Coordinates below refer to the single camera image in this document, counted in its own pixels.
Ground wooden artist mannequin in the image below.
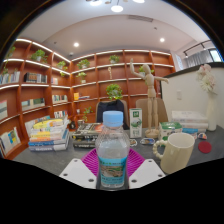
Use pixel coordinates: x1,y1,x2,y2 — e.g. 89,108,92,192
129,58,170,139

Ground cream ceramic mug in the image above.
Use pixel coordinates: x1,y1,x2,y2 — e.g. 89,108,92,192
152,132,196,175

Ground colourful book stack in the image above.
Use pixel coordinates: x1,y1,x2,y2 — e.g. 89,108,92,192
24,115,71,153

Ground chair with dark jacket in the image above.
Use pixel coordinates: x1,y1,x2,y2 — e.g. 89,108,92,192
95,99,130,130

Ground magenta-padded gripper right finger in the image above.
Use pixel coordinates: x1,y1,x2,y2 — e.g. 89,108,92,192
126,148,167,190

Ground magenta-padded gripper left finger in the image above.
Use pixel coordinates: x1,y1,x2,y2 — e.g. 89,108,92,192
58,148,101,191

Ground tall green white carton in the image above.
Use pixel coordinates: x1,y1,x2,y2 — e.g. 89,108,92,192
128,107,143,139

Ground flat round red coaster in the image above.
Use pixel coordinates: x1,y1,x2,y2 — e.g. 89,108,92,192
197,140,213,154

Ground black curtain rail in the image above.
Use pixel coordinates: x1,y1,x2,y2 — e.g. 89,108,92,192
182,39,214,58

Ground orange wooden shelf unit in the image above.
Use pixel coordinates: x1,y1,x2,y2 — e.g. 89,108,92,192
0,37,176,160

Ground window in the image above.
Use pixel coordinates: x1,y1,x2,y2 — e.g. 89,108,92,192
209,49,224,63

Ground clear water bottle blue cap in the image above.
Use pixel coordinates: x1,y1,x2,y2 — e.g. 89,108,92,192
95,110,131,191

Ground pink white flower bouquet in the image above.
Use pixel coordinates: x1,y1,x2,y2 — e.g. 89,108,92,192
195,63,218,94

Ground black branched ceiling lamp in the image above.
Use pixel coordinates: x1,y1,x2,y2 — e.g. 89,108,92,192
85,0,146,14

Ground tan upholstered chair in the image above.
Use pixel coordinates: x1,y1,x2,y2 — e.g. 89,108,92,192
135,97,169,129

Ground grey curtain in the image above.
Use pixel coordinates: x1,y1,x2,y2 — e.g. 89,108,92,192
184,49,214,68

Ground ceiling air vent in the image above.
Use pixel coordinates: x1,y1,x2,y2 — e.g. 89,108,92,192
127,14,154,23

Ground green white box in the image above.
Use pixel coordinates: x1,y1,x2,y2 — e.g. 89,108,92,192
158,121,184,141

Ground white book stack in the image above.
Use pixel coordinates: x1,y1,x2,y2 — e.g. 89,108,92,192
170,110,209,135

